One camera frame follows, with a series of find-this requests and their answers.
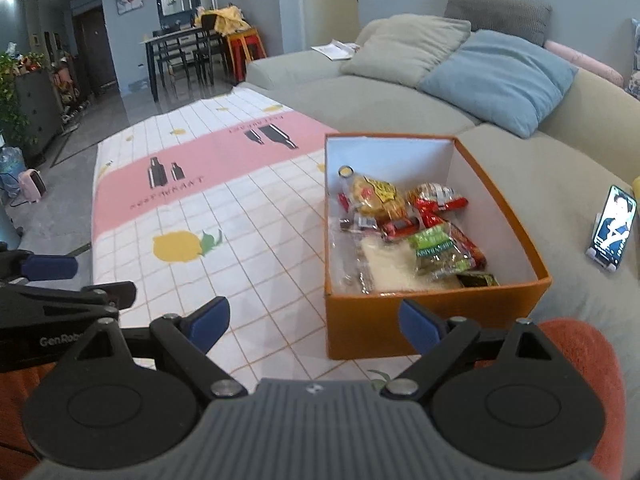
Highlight cluttered shoe rack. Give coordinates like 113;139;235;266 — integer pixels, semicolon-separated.
50;55;88;121

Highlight dark red sausage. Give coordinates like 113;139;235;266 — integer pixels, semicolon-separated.
340;214;421;242

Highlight white papers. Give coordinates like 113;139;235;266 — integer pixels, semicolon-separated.
310;39;361;61

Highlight grey fabric sofa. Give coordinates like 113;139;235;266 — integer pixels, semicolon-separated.
239;17;640;461

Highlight pink white checked tablecloth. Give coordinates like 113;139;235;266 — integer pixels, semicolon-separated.
91;85;416;391

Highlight yellow waffle packet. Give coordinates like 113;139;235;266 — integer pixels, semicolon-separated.
337;165;408;221

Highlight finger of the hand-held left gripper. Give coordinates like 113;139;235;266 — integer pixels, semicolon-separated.
0;281;137;328
0;250;79;283

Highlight light blue pillow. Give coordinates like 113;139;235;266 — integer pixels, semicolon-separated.
417;29;579;139

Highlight blue water jug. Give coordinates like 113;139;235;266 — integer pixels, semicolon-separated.
0;146;27;196

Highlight black yellow snack packet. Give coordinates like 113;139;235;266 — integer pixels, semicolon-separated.
456;271;500;288

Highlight dark grey pillow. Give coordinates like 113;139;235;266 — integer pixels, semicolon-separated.
444;0;553;46

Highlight dark dining chair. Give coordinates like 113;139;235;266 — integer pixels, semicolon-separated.
157;52;201;86
192;12;226;86

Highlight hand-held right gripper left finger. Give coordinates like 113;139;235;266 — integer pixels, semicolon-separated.
75;296;248;398

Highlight yellow cloth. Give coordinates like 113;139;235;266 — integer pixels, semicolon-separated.
195;4;251;36

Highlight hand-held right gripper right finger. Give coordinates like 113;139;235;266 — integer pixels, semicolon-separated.
380;298;556;400

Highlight green snack packet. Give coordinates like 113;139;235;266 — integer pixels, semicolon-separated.
406;225;476;281

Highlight orange cardboard box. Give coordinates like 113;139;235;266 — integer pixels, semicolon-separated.
322;132;552;361

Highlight pink space heater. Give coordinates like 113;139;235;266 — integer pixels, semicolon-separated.
17;169;48;206

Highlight dark dining table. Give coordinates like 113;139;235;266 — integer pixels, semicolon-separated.
138;27;226;101

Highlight leafy green vine plant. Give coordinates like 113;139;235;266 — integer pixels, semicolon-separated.
0;50;36;146

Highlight beige pillow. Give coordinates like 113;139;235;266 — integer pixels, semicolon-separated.
340;12;472;88

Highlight red plastic stool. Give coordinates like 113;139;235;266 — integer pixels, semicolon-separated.
227;27;268;81

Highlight blue patterned cushion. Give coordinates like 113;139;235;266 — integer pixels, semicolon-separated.
622;17;640;101

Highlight dark grey cabinet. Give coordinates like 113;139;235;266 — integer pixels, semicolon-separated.
14;67;65;161

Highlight dark entrance door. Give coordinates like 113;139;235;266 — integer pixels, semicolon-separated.
72;4;118;96

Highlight potato stick packet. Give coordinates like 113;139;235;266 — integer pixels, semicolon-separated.
407;182;470;216

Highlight smartphone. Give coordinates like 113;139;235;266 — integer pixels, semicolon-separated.
592;185;638;263

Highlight pink bolster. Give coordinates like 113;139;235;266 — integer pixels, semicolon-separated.
544;40;626;88

